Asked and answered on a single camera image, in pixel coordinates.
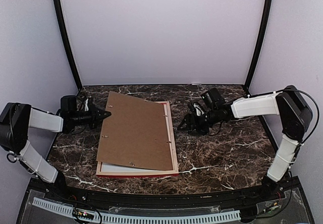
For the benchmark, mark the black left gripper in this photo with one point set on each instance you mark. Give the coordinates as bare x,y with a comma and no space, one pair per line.
95,113

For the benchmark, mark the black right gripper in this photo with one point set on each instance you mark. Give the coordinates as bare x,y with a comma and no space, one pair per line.
189,118

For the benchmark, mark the brown cardboard backing board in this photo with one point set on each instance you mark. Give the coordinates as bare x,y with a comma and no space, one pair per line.
135,135

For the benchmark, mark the red wooden picture frame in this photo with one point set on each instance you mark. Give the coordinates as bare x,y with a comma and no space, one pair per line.
174,145

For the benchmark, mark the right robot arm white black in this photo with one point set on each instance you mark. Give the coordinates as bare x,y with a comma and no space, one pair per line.
297,110

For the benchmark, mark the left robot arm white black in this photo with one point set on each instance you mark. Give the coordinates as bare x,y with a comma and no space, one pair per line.
18,118

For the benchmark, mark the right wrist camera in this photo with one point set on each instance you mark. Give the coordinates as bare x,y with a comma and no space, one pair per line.
197,109

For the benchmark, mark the black front rail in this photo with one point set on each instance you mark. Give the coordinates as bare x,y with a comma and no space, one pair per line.
236,199

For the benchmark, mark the white slotted cable duct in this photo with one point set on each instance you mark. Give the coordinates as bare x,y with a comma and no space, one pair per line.
134,215

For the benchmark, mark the left black corner post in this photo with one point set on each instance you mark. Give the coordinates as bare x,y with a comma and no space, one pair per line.
66,43

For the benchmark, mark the black corner post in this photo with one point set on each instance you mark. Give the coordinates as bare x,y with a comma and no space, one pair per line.
259,42
66,43

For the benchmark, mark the right black corner post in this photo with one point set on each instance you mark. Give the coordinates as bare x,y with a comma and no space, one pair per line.
259,42

